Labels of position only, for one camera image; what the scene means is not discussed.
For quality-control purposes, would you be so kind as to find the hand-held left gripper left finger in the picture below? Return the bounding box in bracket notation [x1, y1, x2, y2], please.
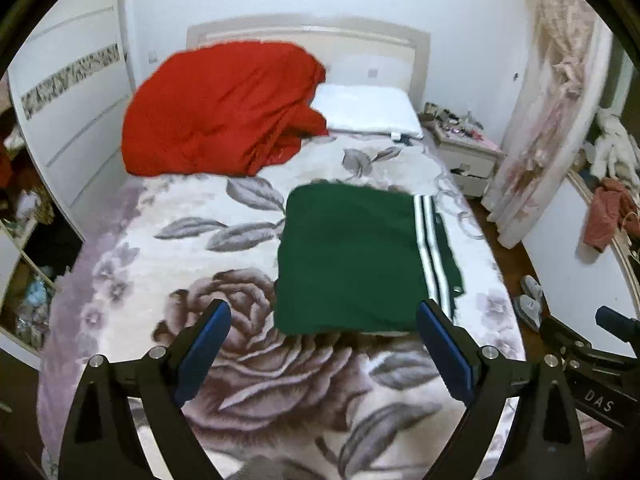
[57, 299, 232, 480]

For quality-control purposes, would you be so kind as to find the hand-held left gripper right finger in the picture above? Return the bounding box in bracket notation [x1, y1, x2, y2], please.
[416, 300, 588, 480]

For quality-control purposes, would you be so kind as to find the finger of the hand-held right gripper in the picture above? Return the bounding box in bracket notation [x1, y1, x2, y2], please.
[595, 306, 640, 345]
[539, 314, 633, 368]

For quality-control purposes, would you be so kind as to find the green and white jacket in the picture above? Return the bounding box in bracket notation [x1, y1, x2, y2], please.
[274, 182, 466, 337]

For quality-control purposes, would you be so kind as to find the white slipper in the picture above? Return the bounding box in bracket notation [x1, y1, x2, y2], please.
[520, 275, 546, 302]
[515, 294, 544, 332]

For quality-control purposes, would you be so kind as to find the floral rose blanket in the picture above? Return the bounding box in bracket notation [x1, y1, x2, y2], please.
[37, 135, 527, 480]

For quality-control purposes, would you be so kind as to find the white furniture with gold rim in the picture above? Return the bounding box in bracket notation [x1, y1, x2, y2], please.
[520, 167, 640, 357]

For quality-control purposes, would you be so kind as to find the pink cloth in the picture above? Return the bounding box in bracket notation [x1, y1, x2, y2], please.
[582, 177, 640, 252]

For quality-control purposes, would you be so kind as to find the white plush toy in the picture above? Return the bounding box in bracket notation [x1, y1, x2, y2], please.
[582, 107, 640, 187]

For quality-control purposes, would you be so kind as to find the white shelf unit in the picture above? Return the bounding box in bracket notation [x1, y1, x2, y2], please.
[0, 205, 85, 361]

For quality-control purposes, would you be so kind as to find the pale floral curtain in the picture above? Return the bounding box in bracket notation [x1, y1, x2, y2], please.
[482, 0, 610, 251]

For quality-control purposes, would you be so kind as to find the white nightstand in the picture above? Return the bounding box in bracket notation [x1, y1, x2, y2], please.
[430, 125, 504, 199]

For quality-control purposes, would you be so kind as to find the pile of small trinkets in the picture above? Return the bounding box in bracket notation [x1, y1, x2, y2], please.
[422, 102, 487, 141]

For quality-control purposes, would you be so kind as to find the red quilt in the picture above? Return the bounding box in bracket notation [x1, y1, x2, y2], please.
[122, 42, 331, 178]

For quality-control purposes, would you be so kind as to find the white pillow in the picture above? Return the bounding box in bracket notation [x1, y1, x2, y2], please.
[310, 82, 424, 142]

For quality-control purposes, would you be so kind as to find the white wardrobe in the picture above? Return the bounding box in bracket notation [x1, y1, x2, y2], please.
[7, 0, 136, 241]

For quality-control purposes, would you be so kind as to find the white bed headboard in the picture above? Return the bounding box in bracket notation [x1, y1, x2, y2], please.
[186, 22, 432, 111]

